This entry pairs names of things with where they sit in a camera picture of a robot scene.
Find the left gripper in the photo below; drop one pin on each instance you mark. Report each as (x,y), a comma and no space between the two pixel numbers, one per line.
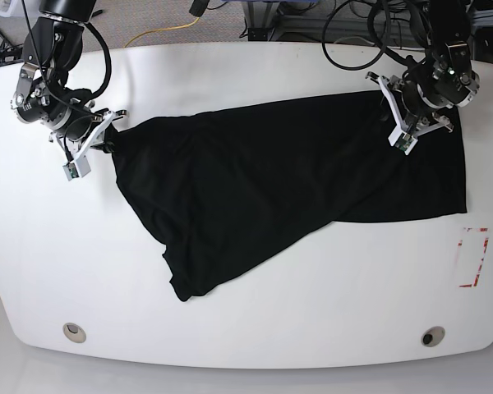
(410,112)

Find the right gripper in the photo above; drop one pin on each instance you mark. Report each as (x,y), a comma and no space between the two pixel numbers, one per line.
(76,133)

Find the black printed T-shirt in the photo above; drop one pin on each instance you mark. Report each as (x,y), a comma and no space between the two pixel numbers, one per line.
(225,191)

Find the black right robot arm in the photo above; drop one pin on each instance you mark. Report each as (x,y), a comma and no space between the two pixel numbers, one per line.
(52,48)

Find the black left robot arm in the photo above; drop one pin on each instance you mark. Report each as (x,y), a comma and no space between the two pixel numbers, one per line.
(443,79)

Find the black tripod stand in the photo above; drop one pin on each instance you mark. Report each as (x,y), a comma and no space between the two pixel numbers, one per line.
(10,53)

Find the red tape rectangle marking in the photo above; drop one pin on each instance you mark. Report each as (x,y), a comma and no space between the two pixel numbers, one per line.
(470,257)

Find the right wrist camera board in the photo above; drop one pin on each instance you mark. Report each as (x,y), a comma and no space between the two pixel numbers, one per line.
(77,168)

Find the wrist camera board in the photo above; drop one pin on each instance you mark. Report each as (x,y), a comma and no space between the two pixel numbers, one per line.
(402,140)
(77,168)

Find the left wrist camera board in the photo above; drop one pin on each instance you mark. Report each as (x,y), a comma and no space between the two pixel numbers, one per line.
(402,140)

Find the aluminium frame post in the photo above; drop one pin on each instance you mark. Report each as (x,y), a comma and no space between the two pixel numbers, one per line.
(259,17)

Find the left table cable grommet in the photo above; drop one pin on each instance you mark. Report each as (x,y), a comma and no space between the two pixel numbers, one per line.
(74,333)

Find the table cable grommet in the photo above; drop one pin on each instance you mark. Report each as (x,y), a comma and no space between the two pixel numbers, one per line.
(433,336)
(74,333)

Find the right table cable grommet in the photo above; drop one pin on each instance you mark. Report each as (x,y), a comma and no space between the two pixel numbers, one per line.
(433,336)

